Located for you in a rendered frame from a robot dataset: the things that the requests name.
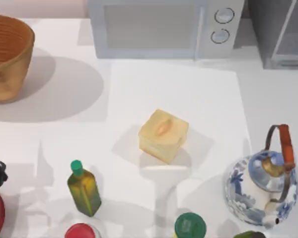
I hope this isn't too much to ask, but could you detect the pale microwave oven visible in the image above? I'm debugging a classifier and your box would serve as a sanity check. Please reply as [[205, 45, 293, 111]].
[[86, 0, 246, 61]]

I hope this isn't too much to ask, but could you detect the green bottle with green cap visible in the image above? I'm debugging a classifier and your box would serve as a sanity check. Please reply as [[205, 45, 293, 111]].
[[67, 160, 102, 218]]

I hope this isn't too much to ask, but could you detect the microwave knob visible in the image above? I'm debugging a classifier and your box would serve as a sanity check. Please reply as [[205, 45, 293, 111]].
[[214, 7, 235, 24], [210, 28, 230, 45]]

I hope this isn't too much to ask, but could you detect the green-capped bottle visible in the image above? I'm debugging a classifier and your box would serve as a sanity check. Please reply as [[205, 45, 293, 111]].
[[173, 212, 207, 238]]

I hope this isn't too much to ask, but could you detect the red-capped jar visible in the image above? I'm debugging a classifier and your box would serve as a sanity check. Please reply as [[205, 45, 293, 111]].
[[65, 223, 101, 238]]

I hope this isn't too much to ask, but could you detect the blue and white teapot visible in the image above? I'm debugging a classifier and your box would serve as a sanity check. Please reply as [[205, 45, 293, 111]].
[[224, 123, 298, 227]]

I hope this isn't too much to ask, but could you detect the brown woven basket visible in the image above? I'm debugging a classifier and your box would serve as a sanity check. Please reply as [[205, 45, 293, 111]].
[[0, 14, 36, 104]]

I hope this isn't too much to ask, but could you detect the dark green object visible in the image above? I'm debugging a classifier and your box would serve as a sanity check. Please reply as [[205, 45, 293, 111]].
[[234, 230, 266, 238]]

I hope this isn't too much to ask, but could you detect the grey cabinet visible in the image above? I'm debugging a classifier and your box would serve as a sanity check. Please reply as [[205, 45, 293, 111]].
[[247, 0, 298, 70]]

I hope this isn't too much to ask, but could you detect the microwave door handle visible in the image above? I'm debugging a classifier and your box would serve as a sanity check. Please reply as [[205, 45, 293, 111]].
[[195, 6, 206, 61]]

